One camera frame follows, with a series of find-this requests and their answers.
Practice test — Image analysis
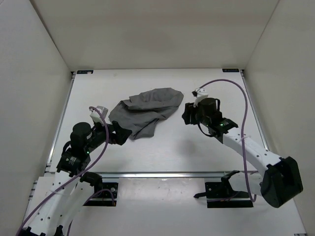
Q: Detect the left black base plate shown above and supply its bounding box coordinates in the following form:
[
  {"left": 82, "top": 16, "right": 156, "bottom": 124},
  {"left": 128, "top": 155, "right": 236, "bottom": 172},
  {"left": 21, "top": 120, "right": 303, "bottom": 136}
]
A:
[{"left": 84, "top": 179, "right": 119, "bottom": 207}]

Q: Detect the right blue corner label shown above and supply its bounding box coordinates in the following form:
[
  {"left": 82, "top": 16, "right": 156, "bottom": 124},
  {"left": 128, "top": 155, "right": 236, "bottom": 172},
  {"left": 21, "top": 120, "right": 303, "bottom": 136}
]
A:
[{"left": 222, "top": 68, "right": 239, "bottom": 73}]

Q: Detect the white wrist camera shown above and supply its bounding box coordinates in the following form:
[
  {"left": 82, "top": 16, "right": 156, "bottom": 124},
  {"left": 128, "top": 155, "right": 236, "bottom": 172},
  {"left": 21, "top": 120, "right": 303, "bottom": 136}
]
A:
[
  {"left": 89, "top": 106, "right": 108, "bottom": 125},
  {"left": 192, "top": 88, "right": 209, "bottom": 108}
]

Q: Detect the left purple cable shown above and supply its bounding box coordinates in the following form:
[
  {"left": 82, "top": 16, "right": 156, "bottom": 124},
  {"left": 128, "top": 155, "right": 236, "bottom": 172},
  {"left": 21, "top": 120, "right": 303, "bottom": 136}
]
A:
[{"left": 15, "top": 106, "right": 116, "bottom": 236}]

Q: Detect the blue corner label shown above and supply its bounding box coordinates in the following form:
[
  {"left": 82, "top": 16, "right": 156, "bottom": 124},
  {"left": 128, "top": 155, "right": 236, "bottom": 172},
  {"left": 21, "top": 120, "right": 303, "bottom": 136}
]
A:
[
  {"left": 222, "top": 68, "right": 239, "bottom": 73},
  {"left": 76, "top": 70, "right": 94, "bottom": 74}
]

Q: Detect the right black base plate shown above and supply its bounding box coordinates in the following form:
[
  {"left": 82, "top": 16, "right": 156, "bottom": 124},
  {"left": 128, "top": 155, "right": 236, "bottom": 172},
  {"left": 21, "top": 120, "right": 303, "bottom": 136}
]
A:
[{"left": 194, "top": 182, "right": 253, "bottom": 208}]

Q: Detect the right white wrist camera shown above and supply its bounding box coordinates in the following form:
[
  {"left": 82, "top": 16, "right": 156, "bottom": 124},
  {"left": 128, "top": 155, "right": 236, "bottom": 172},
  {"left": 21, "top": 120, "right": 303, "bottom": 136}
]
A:
[{"left": 192, "top": 88, "right": 209, "bottom": 108}]

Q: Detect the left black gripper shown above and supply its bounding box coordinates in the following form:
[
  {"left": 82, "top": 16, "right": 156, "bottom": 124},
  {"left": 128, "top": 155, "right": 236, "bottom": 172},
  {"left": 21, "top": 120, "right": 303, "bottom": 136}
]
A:
[{"left": 88, "top": 115, "right": 133, "bottom": 148}]

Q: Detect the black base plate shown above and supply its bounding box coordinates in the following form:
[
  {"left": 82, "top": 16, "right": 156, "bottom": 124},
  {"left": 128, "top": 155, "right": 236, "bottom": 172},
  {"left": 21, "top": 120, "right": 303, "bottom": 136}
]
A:
[
  {"left": 84, "top": 179, "right": 119, "bottom": 207},
  {"left": 194, "top": 182, "right": 253, "bottom": 208}
]

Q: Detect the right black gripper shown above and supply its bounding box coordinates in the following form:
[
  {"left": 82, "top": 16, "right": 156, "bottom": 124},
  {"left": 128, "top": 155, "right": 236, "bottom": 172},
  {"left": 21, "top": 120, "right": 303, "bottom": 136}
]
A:
[{"left": 182, "top": 102, "right": 210, "bottom": 127}]

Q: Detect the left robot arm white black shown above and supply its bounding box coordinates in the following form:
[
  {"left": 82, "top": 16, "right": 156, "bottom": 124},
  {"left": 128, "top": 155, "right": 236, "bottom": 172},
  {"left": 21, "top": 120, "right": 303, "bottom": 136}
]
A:
[{"left": 17, "top": 121, "right": 132, "bottom": 236}]

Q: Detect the grey pleated skirt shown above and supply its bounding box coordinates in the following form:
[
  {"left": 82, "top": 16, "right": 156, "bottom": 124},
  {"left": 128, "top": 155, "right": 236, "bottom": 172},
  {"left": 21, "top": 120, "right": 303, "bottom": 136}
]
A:
[{"left": 109, "top": 88, "right": 184, "bottom": 140}]

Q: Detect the aluminium front rail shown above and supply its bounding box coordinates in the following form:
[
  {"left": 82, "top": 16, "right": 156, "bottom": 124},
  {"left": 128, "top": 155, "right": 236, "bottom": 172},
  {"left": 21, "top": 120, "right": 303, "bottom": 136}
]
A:
[{"left": 98, "top": 172, "right": 261, "bottom": 179}]

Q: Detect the left blue corner label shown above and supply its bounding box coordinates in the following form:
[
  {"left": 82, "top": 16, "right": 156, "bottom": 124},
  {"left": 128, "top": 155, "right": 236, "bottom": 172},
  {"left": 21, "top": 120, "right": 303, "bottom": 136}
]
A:
[{"left": 76, "top": 70, "right": 94, "bottom": 74}]

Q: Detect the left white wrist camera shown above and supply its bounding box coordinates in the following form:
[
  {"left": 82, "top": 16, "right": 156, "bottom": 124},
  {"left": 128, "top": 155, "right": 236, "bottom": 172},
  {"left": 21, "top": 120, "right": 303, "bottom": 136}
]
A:
[{"left": 89, "top": 106, "right": 108, "bottom": 125}]

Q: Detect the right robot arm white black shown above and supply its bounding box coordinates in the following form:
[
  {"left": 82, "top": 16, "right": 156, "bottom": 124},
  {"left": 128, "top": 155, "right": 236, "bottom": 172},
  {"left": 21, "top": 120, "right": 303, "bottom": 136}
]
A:
[{"left": 182, "top": 98, "right": 303, "bottom": 208}]

